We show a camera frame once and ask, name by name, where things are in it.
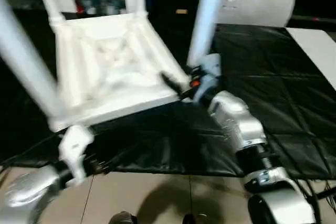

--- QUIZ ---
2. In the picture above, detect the grey white pillow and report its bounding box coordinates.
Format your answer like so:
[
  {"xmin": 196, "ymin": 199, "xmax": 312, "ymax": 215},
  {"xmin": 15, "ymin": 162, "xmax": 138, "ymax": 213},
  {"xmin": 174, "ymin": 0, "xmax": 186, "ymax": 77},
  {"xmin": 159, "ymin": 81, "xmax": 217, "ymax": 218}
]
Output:
[{"xmin": 215, "ymin": 0, "xmax": 299, "ymax": 28}]

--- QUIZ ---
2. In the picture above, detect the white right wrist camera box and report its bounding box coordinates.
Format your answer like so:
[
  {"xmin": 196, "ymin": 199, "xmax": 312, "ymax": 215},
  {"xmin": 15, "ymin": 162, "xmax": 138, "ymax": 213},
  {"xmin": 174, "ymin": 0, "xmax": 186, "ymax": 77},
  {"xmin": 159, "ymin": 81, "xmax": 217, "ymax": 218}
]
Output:
[{"xmin": 197, "ymin": 54, "xmax": 222, "ymax": 91}]

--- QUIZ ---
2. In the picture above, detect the black work mat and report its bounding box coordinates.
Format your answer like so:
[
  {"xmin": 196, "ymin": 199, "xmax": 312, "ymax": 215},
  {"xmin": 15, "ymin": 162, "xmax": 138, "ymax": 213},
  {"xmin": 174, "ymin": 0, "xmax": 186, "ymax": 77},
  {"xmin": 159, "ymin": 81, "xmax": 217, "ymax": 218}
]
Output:
[{"xmin": 0, "ymin": 9, "xmax": 336, "ymax": 180}]

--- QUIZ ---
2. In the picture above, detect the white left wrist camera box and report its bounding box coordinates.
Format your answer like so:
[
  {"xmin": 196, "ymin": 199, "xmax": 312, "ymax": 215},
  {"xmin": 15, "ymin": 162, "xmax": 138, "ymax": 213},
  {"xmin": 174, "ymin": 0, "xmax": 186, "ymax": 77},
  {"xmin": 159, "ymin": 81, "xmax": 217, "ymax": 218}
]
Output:
[{"xmin": 58, "ymin": 124, "xmax": 96, "ymax": 185}]

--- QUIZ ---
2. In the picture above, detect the white plastic table top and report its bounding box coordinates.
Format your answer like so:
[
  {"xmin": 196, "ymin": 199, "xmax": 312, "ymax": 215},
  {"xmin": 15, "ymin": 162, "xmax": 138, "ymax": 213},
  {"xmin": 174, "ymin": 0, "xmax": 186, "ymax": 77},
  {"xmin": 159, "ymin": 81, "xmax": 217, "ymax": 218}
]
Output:
[{"xmin": 50, "ymin": 12, "xmax": 191, "ymax": 133}]

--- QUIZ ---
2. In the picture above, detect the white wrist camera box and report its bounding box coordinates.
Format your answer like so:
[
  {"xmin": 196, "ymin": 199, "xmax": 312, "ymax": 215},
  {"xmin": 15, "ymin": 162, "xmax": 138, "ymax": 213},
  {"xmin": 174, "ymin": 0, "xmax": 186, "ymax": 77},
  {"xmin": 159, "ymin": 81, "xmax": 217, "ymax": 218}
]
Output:
[
  {"xmin": 197, "ymin": 54, "xmax": 222, "ymax": 91},
  {"xmin": 58, "ymin": 124, "xmax": 96, "ymax": 185}
]

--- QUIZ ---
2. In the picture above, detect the white board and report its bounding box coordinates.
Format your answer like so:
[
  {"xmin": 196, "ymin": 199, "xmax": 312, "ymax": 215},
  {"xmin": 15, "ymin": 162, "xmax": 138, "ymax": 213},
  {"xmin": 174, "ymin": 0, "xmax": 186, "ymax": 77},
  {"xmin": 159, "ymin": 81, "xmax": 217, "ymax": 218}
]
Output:
[{"xmin": 286, "ymin": 27, "xmax": 336, "ymax": 91}]

